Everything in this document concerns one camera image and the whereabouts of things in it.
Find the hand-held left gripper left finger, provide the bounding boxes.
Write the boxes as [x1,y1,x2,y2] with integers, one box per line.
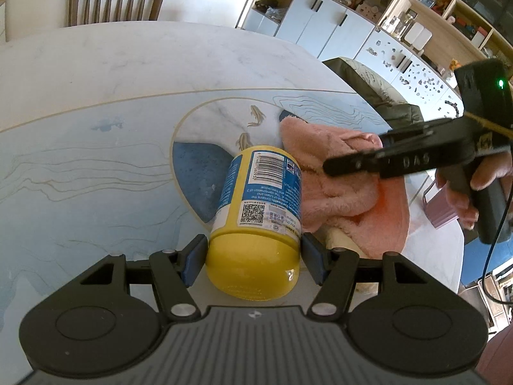
[79,234,208,322]

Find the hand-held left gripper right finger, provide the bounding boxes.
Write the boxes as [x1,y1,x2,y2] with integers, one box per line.
[300,233,430,323]

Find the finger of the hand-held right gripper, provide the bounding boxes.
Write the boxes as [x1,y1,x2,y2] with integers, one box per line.
[323,118,476,180]

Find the pink fluffy cloth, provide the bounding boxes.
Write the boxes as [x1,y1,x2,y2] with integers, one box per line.
[278,115,411,260]

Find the yellow bottle with blue label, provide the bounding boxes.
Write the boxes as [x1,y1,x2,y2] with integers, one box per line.
[204,145,303,301]

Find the person's right hand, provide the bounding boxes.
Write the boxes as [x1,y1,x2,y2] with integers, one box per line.
[435,148,513,229]

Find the upholstered chair with olive cushion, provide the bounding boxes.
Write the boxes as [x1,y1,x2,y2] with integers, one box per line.
[323,58,425,134]

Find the pink stool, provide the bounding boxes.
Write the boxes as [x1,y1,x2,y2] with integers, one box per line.
[421,180,462,230]

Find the person's pink clothing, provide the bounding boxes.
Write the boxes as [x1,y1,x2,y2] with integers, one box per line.
[477,327,513,385]

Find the brown wooden chair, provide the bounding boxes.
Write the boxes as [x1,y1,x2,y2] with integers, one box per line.
[68,0,168,28]

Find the black cable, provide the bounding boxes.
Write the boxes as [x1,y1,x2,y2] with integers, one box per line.
[482,192,513,306]

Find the white wall cabinet unit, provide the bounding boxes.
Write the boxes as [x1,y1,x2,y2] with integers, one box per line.
[236,0,513,129]

